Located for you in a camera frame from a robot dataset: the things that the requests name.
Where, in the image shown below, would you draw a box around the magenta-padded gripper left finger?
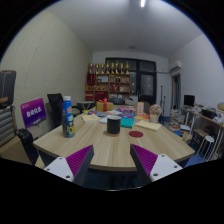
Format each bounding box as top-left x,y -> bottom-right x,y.
43,144 -> 95,187

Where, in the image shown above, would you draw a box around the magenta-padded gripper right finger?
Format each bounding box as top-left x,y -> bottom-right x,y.
129,143 -> 184,186

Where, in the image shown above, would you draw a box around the blue drink bottle white cap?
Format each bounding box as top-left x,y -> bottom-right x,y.
61,95 -> 76,139

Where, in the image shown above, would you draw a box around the flat round red coaster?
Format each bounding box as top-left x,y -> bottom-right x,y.
128,130 -> 145,139

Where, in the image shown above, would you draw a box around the teal book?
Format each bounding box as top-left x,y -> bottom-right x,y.
120,117 -> 136,129

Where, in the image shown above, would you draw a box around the orange book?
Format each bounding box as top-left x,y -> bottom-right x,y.
134,114 -> 151,121

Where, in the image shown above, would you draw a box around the thick beige book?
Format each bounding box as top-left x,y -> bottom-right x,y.
81,113 -> 100,125

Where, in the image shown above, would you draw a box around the black mug white inside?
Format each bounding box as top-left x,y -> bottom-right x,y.
106,114 -> 122,137

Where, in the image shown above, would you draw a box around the pink flowers in white pot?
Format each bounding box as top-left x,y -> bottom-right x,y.
148,103 -> 163,124

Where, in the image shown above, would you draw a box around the pile of books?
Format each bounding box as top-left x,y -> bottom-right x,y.
169,109 -> 185,132

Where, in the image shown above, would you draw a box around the colourful printed magazine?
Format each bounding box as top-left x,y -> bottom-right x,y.
117,106 -> 137,118

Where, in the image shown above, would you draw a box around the standing orange card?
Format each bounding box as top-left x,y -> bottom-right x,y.
135,101 -> 145,116

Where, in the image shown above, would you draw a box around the black mesh chair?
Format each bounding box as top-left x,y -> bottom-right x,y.
14,128 -> 39,166

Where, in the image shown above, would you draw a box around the black office chair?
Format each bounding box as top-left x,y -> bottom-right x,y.
46,92 -> 64,129

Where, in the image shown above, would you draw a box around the yellow gift box red ribbon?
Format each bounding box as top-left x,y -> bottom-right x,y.
95,98 -> 115,113

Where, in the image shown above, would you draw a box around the white stool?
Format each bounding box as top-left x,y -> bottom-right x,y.
196,135 -> 215,163

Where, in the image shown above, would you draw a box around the purple sign board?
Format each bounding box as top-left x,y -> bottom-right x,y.
20,97 -> 47,129

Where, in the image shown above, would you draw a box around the wooden side desk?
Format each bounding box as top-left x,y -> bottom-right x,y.
181,106 -> 224,141

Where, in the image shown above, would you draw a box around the black computer monitor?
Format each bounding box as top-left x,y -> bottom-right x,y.
183,94 -> 196,108

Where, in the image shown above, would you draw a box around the black framed glass door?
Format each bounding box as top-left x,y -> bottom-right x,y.
105,58 -> 158,106

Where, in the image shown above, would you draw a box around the grey striped seat back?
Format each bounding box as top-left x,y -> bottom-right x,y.
0,105 -> 17,148

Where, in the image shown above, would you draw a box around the wooden shelf unit with trophies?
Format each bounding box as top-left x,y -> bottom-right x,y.
84,60 -> 132,102

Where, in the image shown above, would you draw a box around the white wall air conditioner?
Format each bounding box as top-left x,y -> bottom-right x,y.
169,60 -> 183,73

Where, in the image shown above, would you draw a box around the black bag tan strap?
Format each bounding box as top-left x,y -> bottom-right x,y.
0,70 -> 17,108

